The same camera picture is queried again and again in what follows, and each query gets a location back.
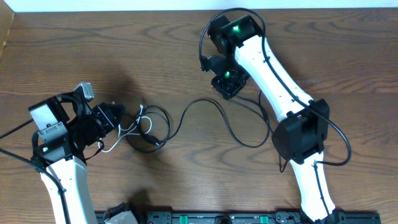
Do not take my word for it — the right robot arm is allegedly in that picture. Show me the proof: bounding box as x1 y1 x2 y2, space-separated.
203 15 335 223

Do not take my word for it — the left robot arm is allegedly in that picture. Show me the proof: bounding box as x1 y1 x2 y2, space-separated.
29 88 125 223

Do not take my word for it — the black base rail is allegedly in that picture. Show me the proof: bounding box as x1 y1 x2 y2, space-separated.
95 202 382 224

